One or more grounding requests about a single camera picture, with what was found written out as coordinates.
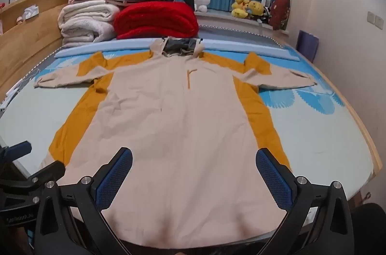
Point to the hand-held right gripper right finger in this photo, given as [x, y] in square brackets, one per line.
[274, 179]

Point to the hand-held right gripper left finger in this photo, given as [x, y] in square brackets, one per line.
[114, 176]

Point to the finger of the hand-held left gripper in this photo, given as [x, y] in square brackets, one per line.
[48, 171]
[18, 148]

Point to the beige and orange hooded garment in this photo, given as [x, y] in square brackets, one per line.
[181, 122]

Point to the blue patterned bed mat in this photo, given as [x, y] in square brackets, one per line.
[316, 137]

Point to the person's dark clothing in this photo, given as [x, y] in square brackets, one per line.
[371, 228]

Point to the wooden headboard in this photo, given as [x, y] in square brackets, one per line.
[30, 41]

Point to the light blue foam strip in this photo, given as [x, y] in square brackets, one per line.
[120, 45]

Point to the tissue pack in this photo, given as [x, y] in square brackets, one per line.
[31, 12]

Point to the purple folder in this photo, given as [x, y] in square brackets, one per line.
[307, 45]

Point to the white folded quilt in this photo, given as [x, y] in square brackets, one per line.
[87, 19]

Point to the grey patterned bed sheet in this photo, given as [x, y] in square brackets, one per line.
[241, 33]

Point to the red folded blanket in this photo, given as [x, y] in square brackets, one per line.
[153, 19]

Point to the dark red bag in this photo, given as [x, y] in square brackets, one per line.
[280, 13]

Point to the black and white toy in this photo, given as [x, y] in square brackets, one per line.
[266, 9]

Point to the yellow plush toy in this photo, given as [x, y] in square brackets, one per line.
[256, 8]
[239, 6]

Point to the white plush toy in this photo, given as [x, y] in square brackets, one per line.
[201, 1]

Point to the wall socket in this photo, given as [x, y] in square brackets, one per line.
[374, 19]

